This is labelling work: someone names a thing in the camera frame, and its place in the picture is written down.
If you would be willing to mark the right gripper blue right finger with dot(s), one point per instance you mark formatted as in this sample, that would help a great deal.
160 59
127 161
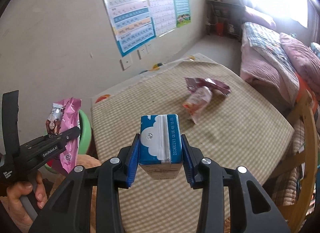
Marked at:
251 208

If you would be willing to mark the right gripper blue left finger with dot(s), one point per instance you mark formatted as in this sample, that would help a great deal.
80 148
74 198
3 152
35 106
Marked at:
68 210

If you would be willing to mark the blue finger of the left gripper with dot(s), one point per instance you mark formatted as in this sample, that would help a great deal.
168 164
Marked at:
66 136

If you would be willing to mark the pink torn wrapper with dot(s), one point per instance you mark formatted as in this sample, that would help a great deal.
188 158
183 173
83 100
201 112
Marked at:
62 109

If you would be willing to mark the white blue milk carton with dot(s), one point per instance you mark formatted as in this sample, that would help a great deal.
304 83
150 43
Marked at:
160 151

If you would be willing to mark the pocky snack packet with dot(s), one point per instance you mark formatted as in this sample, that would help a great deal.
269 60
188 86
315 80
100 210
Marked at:
197 102

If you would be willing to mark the maroon pocky foil wrapper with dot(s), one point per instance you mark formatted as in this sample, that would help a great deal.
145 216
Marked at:
194 83

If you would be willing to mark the green rimmed red bin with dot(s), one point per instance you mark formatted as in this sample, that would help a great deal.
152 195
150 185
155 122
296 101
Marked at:
85 135

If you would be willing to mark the checkered yellow mat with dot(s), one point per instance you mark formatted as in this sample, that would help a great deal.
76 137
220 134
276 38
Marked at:
242 128

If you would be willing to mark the yellow toy on floor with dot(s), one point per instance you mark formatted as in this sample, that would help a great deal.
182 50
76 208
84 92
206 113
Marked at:
154 68

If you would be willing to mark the orange book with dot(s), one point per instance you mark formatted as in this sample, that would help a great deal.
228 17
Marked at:
303 87

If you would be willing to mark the bed with plaid sheet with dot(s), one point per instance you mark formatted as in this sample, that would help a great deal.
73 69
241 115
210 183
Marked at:
264 61

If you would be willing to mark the pink quilt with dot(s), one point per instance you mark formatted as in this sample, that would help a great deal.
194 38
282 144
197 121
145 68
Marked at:
305 62

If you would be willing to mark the red bucket on floor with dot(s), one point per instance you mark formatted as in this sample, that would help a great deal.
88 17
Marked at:
220 29

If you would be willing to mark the dark corner shelf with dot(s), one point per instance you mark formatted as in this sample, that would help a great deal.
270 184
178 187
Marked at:
231 15

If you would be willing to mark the purple pillow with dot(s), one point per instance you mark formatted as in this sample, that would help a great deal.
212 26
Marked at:
254 16

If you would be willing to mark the wooden chair frame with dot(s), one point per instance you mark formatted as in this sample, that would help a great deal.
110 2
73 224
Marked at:
293 181

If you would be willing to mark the wall socket plate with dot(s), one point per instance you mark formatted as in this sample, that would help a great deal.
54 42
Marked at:
126 62

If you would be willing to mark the pinyin wall poster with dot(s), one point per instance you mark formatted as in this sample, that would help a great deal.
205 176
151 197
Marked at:
131 22

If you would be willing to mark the white chart wall poster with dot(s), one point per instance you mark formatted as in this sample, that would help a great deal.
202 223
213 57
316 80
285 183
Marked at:
163 14

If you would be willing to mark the green number wall poster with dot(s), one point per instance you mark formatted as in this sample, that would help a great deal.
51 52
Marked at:
182 12

